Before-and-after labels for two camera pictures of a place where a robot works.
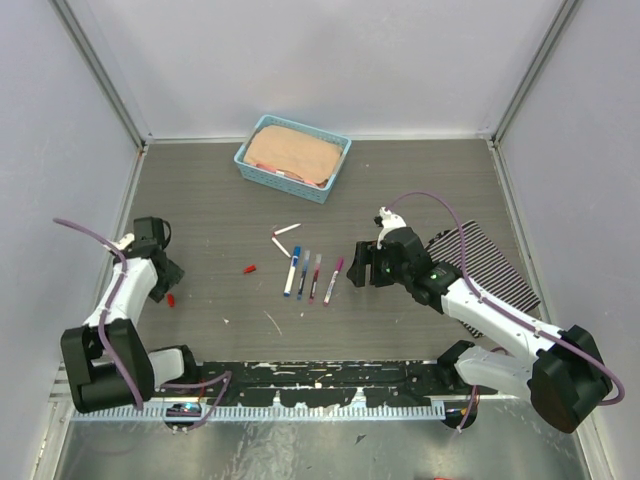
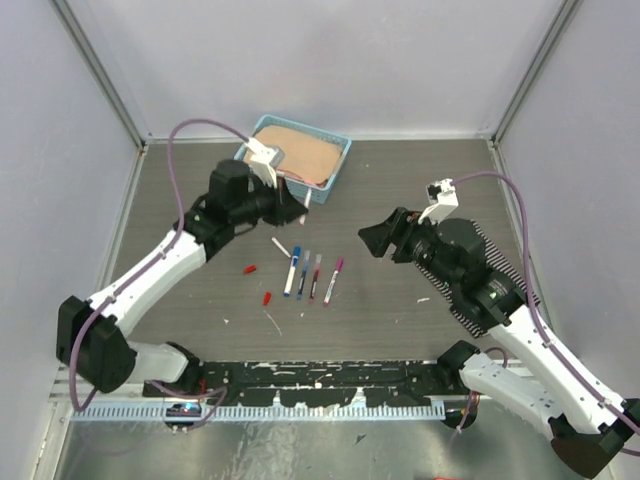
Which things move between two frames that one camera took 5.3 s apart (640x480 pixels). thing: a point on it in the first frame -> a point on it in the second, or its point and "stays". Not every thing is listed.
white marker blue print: [292, 270] stays
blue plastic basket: [312, 193] stays
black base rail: [302, 381] stays
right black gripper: [366, 253] -> [379, 236]
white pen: [330, 288] stays
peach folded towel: [313, 158] stays
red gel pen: [314, 285] stays
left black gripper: [175, 274] -> [287, 207]
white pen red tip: [286, 228] -> [306, 201]
